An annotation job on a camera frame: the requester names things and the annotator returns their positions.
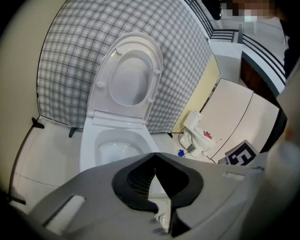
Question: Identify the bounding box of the black railing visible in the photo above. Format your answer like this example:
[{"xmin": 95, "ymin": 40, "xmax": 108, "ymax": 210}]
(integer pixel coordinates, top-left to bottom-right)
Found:
[{"xmin": 169, "ymin": 0, "xmax": 289, "ymax": 95}]

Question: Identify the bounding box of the grey plaid cloth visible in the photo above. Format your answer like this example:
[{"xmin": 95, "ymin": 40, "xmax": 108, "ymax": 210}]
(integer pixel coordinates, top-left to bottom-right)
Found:
[{"xmin": 36, "ymin": 0, "xmax": 214, "ymax": 135}]

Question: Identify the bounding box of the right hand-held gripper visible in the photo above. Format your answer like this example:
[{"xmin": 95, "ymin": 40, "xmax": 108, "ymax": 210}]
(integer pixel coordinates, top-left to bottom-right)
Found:
[{"xmin": 217, "ymin": 139, "xmax": 260, "ymax": 167}]

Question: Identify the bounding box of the black head camera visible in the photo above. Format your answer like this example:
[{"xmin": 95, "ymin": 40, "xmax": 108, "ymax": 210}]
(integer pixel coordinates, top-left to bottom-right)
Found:
[{"xmin": 200, "ymin": 0, "xmax": 224, "ymax": 20}]

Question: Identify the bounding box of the yellow partition panel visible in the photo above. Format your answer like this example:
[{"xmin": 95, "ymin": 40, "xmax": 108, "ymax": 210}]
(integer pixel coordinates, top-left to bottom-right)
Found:
[{"xmin": 171, "ymin": 53, "xmax": 221, "ymax": 135}]

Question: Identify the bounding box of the white pillar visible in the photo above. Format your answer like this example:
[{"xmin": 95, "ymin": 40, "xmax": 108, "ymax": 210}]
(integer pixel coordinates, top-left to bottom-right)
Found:
[{"xmin": 208, "ymin": 39, "xmax": 244, "ymax": 85}]

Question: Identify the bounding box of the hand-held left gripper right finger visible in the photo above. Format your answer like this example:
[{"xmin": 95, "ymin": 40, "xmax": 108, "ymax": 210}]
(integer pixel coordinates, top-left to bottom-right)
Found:
[{"xmin": 154, "ymin": 152, "xmax": 264, "ymax": 240}]

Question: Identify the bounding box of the person's dark shirt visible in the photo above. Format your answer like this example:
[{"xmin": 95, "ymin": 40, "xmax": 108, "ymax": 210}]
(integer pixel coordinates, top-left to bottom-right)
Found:
[{"xmin": 277, "ymin": 7, "xmax": 300, "ymax": 80}]

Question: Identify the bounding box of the white shoe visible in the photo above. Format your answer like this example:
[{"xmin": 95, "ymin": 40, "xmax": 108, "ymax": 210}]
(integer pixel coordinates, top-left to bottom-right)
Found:
[{"xmin": 158, "ymin": 213, "xmax": 171, "ymax": 233}]

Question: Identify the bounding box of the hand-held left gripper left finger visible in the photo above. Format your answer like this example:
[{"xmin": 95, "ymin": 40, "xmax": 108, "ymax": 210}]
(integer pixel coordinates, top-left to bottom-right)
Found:
[{"xmin": 29, "ymin": 152, "xmax": 166, "ymax": 240}]

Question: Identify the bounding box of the large cream partition panel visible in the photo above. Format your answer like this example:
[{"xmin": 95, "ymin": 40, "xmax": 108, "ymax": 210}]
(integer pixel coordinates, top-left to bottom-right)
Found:
[{"xmin": 0, "ymin": 0, "xmax": 85, "ymax": 206}]

